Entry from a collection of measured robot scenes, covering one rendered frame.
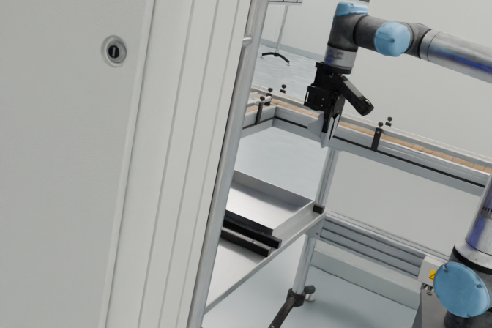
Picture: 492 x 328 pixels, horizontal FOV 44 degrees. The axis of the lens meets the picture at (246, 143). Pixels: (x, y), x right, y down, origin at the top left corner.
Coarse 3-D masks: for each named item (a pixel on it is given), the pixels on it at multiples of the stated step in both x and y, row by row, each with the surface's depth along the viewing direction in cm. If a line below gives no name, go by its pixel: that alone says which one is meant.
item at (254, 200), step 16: (240, 176) 176; (240, 192) 170; (256, 192) 172; (272, 192) 172; (288, 192) 169; (240, 208) 160; (256, 208) 162; (272, 208) 164; (288, 208) 166; (304, 208) 160; (256, 224) 146; (272, 224) 154; (288, 224) 153
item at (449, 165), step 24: (264, 96) 264; (288, 96) 258; (288, 120) 250; (312, 120) 245; (360, 120) 245; (336, 144) 242; (360, 144) 238; (384, 144) 233; (408, 144) 236; (432, 144) 228; (408, 168) 231; (432, 168) 227; (456, 168) 222; (480, 168) 224; (480, 192) 220
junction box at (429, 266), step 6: (426, 258) 233; (432, 258) 234; (426, 264) 231; (432, 264) 230; (438, 264) 230; (420, 270) 233; (426, 270) 232; (432, 270) 231; (420, 276) 233; (426, 276) 232; (432, 276) 231; (426, 282) 233; (432, 282) 232
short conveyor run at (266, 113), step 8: (256, 96) 252; (248, 104) 232; (256, 104) 235; (248, 112) 234; (256, 112) 235; (264, 112) 241; (272, 112) 249; (248, 120) 230; (256, 120) 235; (264, 120) 244; (272, 120) 251; (248, 128) 233; (256, 128) 239; (264, 128) 247
